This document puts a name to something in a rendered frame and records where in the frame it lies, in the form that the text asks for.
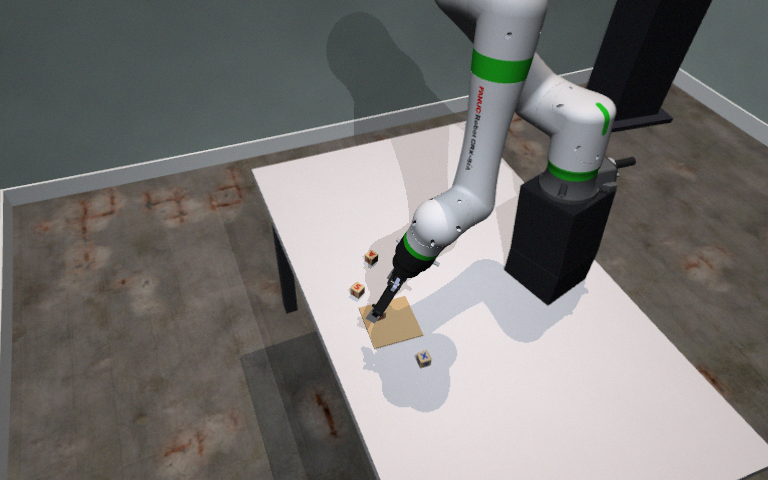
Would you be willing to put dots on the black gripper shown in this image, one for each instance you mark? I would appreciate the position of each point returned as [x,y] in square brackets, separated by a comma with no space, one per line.
[391,289]

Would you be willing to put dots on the tan flat mat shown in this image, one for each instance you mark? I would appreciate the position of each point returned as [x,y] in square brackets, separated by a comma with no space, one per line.
[399,325]

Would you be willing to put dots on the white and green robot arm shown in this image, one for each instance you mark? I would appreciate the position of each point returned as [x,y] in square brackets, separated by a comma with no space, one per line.
[577,120]

